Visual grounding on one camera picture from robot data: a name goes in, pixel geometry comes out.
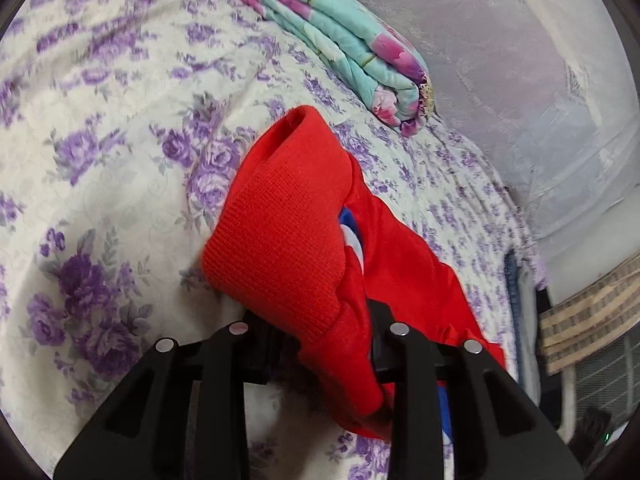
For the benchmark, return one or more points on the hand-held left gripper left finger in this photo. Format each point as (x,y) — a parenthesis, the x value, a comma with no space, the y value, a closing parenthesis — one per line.
(220,370)

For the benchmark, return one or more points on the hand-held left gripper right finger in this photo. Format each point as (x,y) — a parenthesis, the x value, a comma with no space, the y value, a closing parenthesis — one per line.
(415,370)

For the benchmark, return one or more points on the red pants with blue stripes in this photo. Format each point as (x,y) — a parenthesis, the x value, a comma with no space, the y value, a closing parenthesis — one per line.
(300,240)

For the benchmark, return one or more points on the white radiator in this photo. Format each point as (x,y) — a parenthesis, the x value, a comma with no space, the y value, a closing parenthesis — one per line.
(605,375)

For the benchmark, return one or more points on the grey sweatpants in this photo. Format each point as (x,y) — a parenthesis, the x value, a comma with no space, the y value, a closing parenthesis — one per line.
(529,340)

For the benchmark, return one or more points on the beige striped curtain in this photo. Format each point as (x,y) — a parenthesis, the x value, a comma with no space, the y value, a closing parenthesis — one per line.
(585,310)

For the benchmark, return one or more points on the blue jeans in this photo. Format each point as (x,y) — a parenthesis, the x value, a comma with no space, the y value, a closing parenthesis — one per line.
(511,280)

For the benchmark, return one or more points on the purple floral bed sheet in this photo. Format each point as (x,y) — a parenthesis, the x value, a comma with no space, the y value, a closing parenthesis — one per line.
(125,135)

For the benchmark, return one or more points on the folded teal floral blanket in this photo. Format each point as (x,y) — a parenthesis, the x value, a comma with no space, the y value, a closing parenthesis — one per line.
(350,45)

